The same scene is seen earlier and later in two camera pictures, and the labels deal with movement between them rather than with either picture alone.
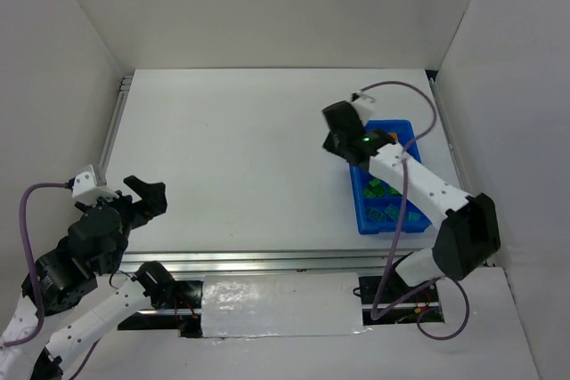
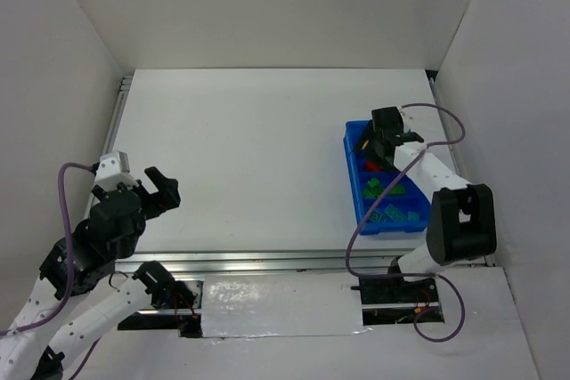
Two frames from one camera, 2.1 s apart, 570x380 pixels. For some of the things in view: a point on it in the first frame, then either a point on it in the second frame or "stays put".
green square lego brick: x=392 y=191 stays put
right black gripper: x=335 y=143 → x=379 y=144
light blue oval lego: x=414 y=215 stays put
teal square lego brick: x=375 y=214 stays put
